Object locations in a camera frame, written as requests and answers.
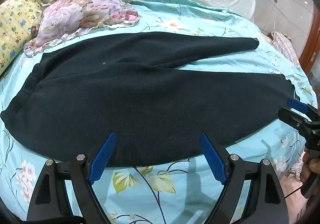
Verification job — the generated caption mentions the black fleece pants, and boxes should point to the black fleece pants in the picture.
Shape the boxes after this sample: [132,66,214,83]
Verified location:
[1,32,295,167]

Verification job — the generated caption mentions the person's right hand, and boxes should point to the person's right hand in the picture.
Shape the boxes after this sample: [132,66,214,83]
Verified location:
[300,148,311,183]

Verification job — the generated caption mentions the wooden glass door cabinet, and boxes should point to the wooden glass door cabinet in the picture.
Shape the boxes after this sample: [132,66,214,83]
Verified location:
[298,1,320,82]

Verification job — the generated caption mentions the plaid cloth beside bed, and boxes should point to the plaid cloth beside bed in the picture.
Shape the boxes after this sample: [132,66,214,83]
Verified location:
[271,32,300,67]

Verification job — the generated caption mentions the pink purple floral pillow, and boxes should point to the pink purple floral pillow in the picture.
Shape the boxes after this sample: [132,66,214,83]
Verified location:
[23,0,139,57]

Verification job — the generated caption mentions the yellow cartoon print pillow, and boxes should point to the yellow cartoon print pillow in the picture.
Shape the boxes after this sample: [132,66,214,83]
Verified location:
[0,0,41,73]

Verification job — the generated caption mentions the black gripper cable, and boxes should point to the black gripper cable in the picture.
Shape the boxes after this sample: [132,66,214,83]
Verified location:
[284,186,304,199]

